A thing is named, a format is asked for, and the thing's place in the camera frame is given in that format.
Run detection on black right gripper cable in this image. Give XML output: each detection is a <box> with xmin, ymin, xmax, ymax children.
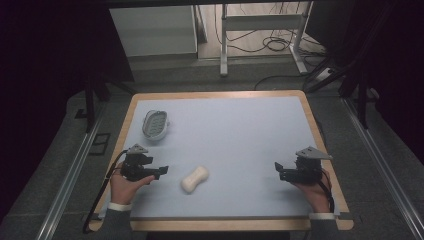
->
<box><xmin>316</xmin><ymin>169</ymin><xmax>336</xmax><ymax>214</ymax></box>

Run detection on aluminium floor rail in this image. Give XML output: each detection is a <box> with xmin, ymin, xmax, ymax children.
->
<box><xmin>343</xmin><ymin>97</ymin><xmax>424</xmax><ymax>240</ymax></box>
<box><xmin>34</xmin><ymin>109</ymin><xmax>105</xmax><ymax>240</ymax></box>

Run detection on white power strip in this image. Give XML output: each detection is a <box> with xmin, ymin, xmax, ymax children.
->
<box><xmin>313</xmin><ymin>67</ymin><xmax>335</xmax><ymax>83</ymax></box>

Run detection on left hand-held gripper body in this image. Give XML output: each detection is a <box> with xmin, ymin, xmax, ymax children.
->
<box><xmin>119</xmin><ymin>143</ymin><xmax>155</xmax><ymax>183</ymax></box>

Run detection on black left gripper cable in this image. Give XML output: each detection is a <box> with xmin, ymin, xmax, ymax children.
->
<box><xmin>82</xmin><ymin>149</ymin><xmax>130</xmax><ymax>235</ymax></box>

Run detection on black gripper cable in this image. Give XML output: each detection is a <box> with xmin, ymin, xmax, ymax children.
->
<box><xmin>82</xmin><ymin>149</ymin><xmax>130</xmax><ymax>235</ymax></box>
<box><xmin>316</xmin><ymin>169</ymin><xmax>336</xmax><ymax>214</ymax></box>

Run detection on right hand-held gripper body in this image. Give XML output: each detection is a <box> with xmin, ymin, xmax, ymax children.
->
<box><xmin>292</xmin><ymin>146</ymin><xmax>334</xmax><ymax>185</ymax></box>

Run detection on white oval soap dish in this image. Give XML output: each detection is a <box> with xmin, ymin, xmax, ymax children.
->
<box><xmin>141</xmin><ymin>109</ymin><xmax>171</xmax><ymax>142</ymax></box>

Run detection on white soap bar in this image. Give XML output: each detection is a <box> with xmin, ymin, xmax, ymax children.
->
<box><xmin>180</xmin><ymin>165</ymin><xmax>210</xmax><ymax>195</ymax></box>

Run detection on person's left hand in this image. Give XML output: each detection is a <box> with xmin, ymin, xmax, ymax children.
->
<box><xmin>109</xmin><ymin>165</ymin><xmax>156</xmax><ymax>206</ymax></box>

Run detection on light blue table mat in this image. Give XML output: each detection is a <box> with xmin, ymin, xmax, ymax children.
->
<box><xmin>99</xmin><ymin>96</ymin><xmax>341</xmax><ymax>220</ymax></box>

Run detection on black metal stand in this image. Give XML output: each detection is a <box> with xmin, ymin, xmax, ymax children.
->
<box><xmin>304</xmin><ymin>3</ymin><xmax>381</xmax><ymax>130</ymax></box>
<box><xmin>73</xmin><ymin>74</ymin><xmax>138</xmax><ymax>134</ymax></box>

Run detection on wooden table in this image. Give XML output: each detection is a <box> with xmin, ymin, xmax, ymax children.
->
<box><xmin>88</xmin><ymin>89</ymin><xmax>355</xmax><ymax>233</ymax></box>

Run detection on white metal desk frame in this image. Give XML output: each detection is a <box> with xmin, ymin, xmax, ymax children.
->
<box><xmin>219</xmin><ymin>1</ymin><xmax>315</xmax><ymax>78</ymax></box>

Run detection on black floor cables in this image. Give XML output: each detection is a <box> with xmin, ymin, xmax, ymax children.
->
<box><xmin>213</xmin><ymin>2</ymin><xmax>329</xmax><ymax>92</ymax></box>

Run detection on person's right hand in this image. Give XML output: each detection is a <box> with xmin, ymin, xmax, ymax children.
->
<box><xmin>292</xmin><ymin>168</ymin><xmax>332</xmax><ymax>214</ymax></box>

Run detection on white cabinet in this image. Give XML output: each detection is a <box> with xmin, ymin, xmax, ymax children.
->
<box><xmin>109</xmin><ymin>4</ymin><xmax>199</xmax><ymax>58</ymax></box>

